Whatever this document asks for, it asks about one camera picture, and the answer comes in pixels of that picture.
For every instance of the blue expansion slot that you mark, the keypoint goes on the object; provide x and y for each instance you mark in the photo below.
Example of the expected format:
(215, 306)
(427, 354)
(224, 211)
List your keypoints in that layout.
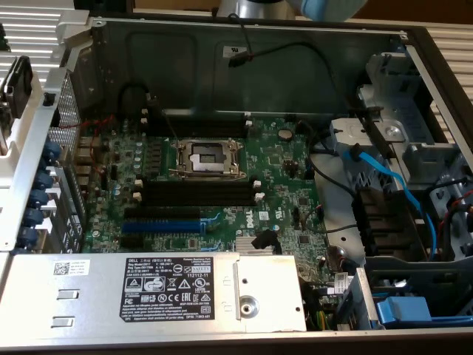
(162, 226)

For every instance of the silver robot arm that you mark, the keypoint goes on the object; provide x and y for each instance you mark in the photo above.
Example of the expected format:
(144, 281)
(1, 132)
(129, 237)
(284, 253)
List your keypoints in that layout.
(255, 7)

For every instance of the white parts rack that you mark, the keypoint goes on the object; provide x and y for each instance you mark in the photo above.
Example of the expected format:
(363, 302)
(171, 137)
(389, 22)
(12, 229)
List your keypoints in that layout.
(22, 129)

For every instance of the blue plastic latch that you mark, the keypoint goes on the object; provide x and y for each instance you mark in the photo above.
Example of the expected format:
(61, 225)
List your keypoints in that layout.
(403, 308)

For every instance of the blue card retention clip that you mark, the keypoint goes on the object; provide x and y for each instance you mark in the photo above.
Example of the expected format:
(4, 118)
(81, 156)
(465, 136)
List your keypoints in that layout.
(47, 178)
(40, 197)
(52, 151)
(34, 217)
(29, 234)

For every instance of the silver chipset heatsink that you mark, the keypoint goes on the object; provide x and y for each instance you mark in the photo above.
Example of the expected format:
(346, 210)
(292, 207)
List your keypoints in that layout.
(244, 245)

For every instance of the short black expansion slot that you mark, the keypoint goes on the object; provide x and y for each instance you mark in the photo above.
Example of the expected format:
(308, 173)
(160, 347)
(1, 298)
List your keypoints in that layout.
(132, 241)

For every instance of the CPU socket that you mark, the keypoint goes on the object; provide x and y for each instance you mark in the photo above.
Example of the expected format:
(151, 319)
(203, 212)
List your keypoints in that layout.
(207, 159)

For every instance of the black hard disk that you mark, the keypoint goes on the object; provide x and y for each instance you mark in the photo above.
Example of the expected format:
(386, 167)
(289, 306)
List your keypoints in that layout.
(20, 85)

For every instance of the metal disk bay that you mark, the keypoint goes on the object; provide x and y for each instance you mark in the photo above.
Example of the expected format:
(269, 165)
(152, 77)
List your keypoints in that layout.
(391, 74)

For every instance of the long black expansion slot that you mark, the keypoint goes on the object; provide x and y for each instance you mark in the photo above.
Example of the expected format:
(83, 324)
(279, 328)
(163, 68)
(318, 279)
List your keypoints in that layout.
(162, 212)

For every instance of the open PC case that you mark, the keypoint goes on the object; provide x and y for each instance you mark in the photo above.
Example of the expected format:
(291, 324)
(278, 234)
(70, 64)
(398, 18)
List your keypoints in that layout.
(295, 74)

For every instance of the green motherboard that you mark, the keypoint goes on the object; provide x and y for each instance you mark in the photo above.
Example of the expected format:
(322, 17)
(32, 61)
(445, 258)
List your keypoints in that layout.
(266, 166)

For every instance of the silver metal drive bracket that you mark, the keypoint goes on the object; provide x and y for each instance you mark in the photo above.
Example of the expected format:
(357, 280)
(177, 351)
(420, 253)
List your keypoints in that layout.
(354, 129)

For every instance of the coin cell battery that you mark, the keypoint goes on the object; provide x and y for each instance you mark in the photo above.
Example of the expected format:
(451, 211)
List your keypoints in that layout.
(285, 134)

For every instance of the silver power supply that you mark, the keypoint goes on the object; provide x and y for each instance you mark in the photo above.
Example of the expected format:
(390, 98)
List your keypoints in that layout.
(92, 296)

